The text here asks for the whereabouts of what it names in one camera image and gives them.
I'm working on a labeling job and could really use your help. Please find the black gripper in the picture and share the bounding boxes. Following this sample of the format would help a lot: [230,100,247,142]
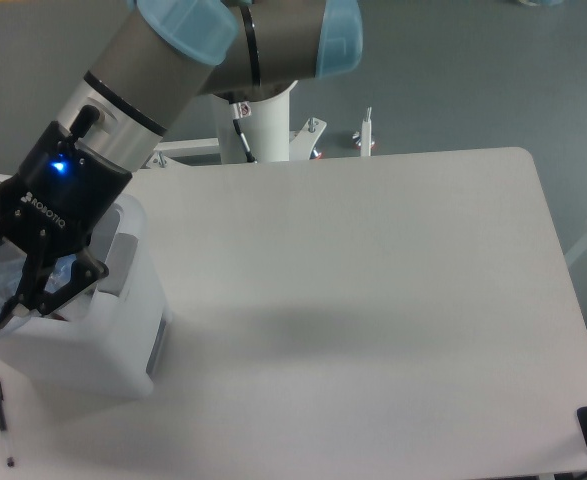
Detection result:
[0,121,132,330]

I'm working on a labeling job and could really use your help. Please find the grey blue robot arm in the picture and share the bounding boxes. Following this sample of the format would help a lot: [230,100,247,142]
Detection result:
[0,1,363,331]

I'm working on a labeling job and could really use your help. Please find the white trash can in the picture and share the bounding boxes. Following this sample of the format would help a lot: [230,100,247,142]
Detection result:
[0,194,171,399]

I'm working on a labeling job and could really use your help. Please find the black pen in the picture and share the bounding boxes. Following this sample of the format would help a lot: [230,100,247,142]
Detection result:
[0,379,16,468]

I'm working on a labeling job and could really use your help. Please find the black cable on pedestal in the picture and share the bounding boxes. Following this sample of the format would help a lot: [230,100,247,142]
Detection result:
[230,102,258,165]

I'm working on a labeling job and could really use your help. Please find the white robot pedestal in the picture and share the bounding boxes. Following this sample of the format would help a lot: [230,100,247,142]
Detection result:
[145,81,327,169]

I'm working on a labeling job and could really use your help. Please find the white pedestal foot bracket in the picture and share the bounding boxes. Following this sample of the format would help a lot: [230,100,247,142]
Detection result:
[352,106,376,157]

